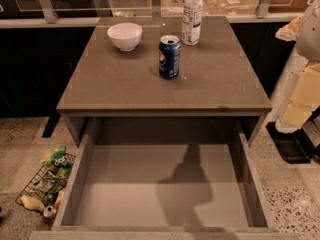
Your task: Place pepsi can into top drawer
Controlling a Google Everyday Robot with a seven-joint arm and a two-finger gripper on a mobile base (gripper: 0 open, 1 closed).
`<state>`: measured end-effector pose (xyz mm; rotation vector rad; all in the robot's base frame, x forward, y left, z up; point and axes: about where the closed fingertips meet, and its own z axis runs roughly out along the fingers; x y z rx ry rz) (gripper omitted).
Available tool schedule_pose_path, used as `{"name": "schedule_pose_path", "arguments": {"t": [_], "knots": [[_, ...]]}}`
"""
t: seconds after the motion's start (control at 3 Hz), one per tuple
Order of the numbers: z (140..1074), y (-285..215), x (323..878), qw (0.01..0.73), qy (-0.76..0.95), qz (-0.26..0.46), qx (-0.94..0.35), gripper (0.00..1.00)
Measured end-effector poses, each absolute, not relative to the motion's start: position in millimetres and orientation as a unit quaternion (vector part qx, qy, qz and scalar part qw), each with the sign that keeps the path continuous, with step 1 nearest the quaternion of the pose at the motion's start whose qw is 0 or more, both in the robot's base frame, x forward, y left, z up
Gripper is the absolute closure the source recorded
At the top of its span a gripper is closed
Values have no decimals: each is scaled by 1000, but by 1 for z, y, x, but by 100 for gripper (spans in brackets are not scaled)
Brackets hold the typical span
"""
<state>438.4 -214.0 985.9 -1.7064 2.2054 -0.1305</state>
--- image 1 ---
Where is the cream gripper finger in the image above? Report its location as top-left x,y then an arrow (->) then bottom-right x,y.
281,63 -> 320,128
275,16 -> 302,41

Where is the blue pepsi can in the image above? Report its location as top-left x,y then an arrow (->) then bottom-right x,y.
159,35 -> 180,79

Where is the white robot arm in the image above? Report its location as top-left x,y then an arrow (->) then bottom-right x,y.
276,0 -> 320,133

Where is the grey cabinet with top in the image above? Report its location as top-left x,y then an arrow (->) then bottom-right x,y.
57,16 -> 272,136

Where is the open grey top drawer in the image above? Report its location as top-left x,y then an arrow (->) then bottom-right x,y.
30,117 -> 299,240

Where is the clear plastic bottle white label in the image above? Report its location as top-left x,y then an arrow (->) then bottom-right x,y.
182,0 -> 203,45

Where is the white ceramic bowl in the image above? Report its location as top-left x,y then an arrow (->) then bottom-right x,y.
107,23 -> 142,52

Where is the green chip bag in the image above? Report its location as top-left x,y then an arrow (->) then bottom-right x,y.
39,145 -> 72,178

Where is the glass railing with metal posts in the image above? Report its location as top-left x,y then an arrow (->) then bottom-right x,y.
0,0 -> 303,23

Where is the yellow snack bag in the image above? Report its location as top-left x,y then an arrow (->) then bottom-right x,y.
21,195 -> 45,212

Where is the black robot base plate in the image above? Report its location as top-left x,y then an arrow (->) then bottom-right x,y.
266,122 -> 320,164

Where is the black wire basket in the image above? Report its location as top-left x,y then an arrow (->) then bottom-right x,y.
15,165 -> 68,206

